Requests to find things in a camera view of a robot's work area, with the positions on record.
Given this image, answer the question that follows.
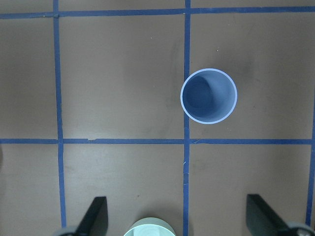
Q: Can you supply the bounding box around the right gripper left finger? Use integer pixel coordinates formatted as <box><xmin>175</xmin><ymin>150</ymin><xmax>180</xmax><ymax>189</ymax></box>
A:
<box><xmin>55</xmin><ymin>196</ymin><xmax>108</xmax><ymax>236</ymax></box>

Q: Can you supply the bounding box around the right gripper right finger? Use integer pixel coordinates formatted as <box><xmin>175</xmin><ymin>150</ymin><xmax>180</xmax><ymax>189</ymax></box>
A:
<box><xmin>247</xmin><ymin>194</ymin><xmax>315</xmax><ymax>236</ymax></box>

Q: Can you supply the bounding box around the green bowl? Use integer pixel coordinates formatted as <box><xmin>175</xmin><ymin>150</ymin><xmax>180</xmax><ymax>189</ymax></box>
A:
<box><xmin>124</xmin><ymin>217</ymin><xmax>176</xmax><ymax>236</ymax></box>

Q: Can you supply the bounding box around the blue cup right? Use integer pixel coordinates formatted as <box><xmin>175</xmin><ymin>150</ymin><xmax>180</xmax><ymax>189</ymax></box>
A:
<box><xmin>180</xmin><ymin>68</ymin><xmax>238</xmax><ymax>124</ymax></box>

